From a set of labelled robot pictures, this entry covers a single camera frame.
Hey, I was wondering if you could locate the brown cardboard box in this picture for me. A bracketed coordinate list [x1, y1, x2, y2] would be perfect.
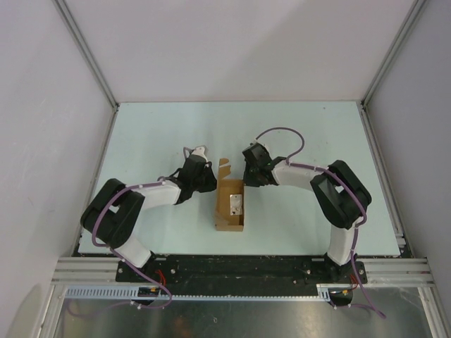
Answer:
[214, 158, 245, 232]

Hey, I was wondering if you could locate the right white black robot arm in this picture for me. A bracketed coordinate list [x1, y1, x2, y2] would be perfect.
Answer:
[242, 142, 372, 282]

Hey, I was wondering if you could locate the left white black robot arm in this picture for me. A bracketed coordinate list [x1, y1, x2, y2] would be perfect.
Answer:
[80, 154, 217, 282]

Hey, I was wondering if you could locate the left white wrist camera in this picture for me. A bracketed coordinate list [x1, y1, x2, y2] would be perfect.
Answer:
[190, 145, 208, 161]

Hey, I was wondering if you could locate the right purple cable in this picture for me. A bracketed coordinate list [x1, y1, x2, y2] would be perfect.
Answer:
[255, 127, 369, 268]

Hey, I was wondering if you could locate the purple cable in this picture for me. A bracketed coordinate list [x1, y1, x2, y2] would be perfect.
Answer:
[91, 146, 198, 249]
[255, 127, 369, 268]

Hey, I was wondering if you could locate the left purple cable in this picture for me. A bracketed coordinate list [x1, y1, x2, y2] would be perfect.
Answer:
[91, 146, 198, 249]

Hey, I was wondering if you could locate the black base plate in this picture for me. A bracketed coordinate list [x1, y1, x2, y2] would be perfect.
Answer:
[116, 254, 367, 284]

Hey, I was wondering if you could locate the left aluminium frame post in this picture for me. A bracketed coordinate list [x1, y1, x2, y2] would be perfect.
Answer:
[52, 0, 118, 108]

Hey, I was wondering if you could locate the aluminium frame post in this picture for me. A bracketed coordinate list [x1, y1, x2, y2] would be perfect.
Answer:
[52, 0, 118, 108]
[361, 0, 429, 107]

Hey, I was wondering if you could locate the aluminium rail beam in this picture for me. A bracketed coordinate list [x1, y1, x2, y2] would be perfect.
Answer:
[51, 256, 433, 284]

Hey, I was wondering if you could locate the right aluminium frame post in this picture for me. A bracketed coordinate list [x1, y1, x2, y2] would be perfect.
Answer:
[361, 0, 429, 107]

